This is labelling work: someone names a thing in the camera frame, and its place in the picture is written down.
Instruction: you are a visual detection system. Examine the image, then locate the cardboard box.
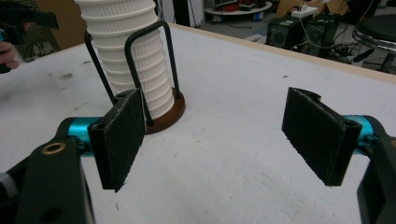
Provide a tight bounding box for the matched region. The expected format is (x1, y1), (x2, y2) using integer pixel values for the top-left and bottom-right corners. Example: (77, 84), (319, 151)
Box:
(275, 0), (350, 17)

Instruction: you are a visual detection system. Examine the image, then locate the stack of ribbed paper cups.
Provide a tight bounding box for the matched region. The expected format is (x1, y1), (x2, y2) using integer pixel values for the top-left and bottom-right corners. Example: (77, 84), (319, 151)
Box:
(74, 0), (176, 121)

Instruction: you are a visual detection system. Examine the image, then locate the brown board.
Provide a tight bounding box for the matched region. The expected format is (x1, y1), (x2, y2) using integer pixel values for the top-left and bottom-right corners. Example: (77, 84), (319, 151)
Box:
(35, 0), (89, 51)

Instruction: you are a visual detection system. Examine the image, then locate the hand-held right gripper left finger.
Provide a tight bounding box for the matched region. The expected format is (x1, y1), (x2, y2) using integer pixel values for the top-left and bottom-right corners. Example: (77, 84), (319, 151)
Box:
(88, 88), (148, 193)

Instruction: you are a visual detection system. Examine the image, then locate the black round stool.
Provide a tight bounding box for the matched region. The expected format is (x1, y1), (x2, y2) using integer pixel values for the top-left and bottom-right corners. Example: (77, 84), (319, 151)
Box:
(352, 13), (396, 75)

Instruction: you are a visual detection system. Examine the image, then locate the round white table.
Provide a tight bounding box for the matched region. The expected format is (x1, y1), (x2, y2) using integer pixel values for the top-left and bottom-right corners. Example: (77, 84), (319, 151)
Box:
(204, 0), (274, 17)

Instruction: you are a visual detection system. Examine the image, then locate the white power strip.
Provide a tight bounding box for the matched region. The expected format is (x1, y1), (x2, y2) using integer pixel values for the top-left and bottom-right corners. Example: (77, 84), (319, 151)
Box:
(290, 4), (319, 19)

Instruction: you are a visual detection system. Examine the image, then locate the black computer tower green label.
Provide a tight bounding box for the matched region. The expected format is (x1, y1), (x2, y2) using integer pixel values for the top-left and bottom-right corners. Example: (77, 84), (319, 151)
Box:
(265, 15), (308, 50)

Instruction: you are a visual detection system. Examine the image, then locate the white foam mat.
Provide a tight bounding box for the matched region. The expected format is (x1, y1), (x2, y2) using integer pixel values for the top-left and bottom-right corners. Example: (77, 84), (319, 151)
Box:
(0, 23), (396, 224)

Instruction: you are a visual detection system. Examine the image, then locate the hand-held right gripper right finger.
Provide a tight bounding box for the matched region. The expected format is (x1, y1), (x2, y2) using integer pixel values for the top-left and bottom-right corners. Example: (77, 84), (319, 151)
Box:
(281, 87), (364, 188)

